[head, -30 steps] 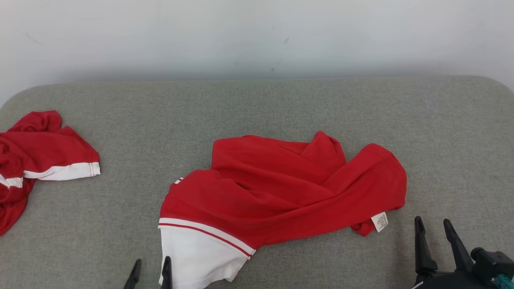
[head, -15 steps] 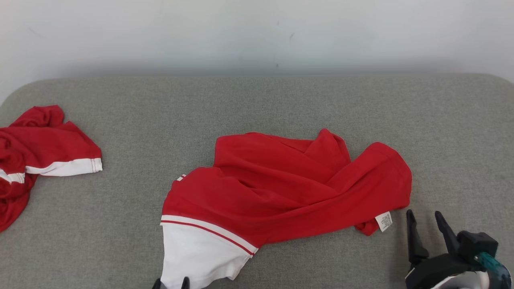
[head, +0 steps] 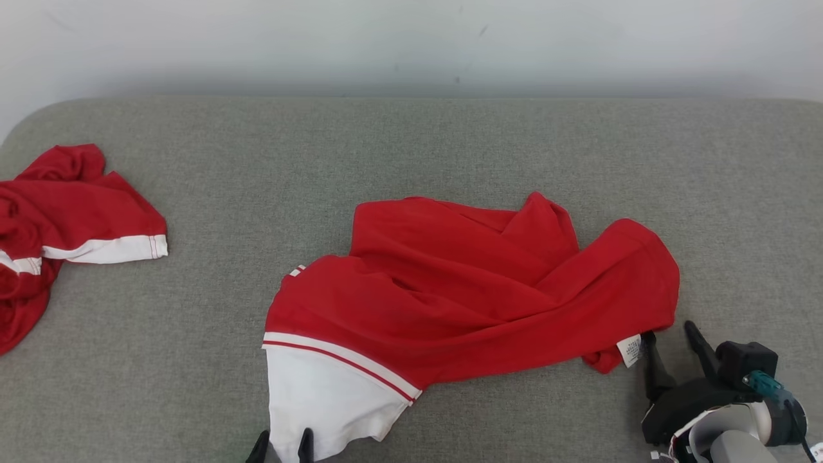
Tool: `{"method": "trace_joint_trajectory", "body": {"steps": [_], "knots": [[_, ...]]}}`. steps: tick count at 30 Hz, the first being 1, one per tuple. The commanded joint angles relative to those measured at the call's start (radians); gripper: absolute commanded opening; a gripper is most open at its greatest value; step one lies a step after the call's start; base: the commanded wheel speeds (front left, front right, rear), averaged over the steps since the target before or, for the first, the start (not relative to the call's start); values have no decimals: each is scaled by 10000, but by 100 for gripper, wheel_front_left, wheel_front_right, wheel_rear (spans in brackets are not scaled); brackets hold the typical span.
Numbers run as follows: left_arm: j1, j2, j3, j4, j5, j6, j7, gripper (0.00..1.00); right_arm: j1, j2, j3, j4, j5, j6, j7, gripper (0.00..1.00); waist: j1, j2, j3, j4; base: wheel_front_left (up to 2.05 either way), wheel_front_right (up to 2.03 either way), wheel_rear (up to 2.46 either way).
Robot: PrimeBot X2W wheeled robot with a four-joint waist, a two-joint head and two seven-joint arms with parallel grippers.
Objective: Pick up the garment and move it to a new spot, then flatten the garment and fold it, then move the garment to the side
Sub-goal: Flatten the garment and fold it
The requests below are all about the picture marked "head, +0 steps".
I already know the black cable teal connector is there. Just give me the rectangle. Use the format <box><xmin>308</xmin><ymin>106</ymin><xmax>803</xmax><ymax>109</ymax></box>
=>
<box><xmin>742</xmin><ymin>370</ymin><xmax>809</xmax><ymax>463</ymax></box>

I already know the thin white red wire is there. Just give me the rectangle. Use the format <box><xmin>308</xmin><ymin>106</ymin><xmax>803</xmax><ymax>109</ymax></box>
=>
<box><xmin>649</xmin><ymin>412</ymin><xmax>714</xmax><ymax>463</ymax></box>

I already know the red shorts white trim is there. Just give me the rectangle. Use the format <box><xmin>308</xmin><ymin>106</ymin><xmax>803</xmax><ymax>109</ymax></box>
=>
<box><xmin>0</xmin><ymin>143</ymin><xmax>169</xmax><ymax>356</ymax></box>

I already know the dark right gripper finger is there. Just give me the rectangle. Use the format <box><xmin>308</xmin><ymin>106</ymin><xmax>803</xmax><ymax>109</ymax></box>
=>
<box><xmin>683</xmin><ymin>320</ymin><xmax>722</xmax><ymax>381</ymax></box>
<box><xmin>642</xmin><ymin>331</ymin><xmax>677</xmax><ymax>403</ymax></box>

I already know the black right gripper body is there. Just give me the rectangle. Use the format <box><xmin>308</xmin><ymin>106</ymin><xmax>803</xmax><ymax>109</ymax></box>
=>
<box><xmin>641</xmin><ymin>377</ymin><xmax>763</xmax><ymax>448</ymax></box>

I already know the red jersey with number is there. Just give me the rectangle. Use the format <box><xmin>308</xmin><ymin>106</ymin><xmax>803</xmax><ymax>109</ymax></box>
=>
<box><xmin>262</xmin><ymin>192</ymin><xmax>681</xmax><ymax>462</ymax></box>

